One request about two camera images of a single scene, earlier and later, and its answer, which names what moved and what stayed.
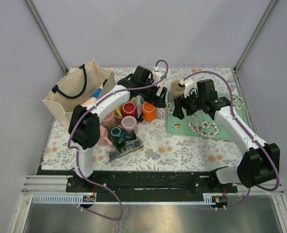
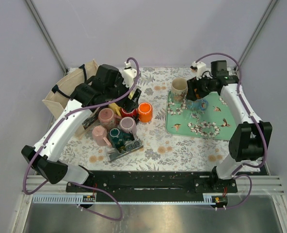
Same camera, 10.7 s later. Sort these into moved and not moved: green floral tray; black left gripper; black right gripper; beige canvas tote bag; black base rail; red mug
Moved: black left gripper; black right gripper
Not moved: beige canvas tote bag; red mug; green floral tray; black base rail
